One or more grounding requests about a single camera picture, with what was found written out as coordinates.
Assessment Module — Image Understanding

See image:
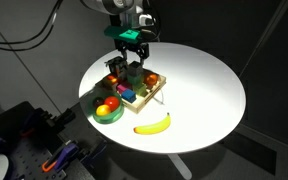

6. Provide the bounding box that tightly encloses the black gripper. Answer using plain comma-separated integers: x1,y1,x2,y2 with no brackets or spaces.
114,38,151,70

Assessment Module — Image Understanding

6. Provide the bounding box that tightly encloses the gray toy block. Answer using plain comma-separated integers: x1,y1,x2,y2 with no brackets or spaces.
127,60,144,77

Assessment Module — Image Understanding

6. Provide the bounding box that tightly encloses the black white checkered block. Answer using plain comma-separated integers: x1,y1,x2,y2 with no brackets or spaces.
104,55,129,78

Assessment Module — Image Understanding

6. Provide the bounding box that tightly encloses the teal green block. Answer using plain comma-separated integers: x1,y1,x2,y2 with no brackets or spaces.
126,74,143,86

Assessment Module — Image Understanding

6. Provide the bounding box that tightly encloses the orange red patterned block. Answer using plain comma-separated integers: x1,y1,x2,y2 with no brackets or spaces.
102,73,120,89

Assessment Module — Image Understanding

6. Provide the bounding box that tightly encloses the magenta block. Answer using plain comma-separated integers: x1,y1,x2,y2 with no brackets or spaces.
116,82,133,94

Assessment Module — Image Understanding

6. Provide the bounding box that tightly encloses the light green block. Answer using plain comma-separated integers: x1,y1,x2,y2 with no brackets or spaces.
133,83,148,98

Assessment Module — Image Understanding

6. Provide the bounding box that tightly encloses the blue block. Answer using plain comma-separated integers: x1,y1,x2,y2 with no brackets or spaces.
121,89,138,104

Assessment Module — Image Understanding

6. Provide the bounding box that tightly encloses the wooden tray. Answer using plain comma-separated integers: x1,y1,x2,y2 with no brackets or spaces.
95,68,168,115

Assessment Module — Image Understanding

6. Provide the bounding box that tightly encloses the red toy apple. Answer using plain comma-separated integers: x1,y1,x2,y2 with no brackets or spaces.
103,95,121,112

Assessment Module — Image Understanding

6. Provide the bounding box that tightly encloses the dark toy plum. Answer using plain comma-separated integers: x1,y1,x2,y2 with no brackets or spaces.
92,96,106,108

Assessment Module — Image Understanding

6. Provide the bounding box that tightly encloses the yellow toy fruit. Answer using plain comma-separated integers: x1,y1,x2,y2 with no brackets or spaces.
95,104,112,117

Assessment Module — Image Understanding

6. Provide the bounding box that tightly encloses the green bowl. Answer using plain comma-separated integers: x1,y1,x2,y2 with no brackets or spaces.
89,91,125,125

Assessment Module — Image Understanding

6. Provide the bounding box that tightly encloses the yellow toy banana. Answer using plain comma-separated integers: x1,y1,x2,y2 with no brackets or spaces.
132,112,172,136

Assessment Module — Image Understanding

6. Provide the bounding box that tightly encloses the white table leg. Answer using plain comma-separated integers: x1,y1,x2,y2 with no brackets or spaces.
167,153,193,180

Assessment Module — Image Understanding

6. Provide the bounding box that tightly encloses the black perforated board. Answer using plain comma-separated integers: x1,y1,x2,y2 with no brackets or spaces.
0,136,68,180

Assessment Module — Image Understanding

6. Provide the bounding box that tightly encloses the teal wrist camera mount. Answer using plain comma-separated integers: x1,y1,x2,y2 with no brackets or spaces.
103,25,142,43

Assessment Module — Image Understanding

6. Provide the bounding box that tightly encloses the black cable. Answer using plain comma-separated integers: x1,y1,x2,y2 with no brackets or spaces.
0,0,59,46
0,0,65,53

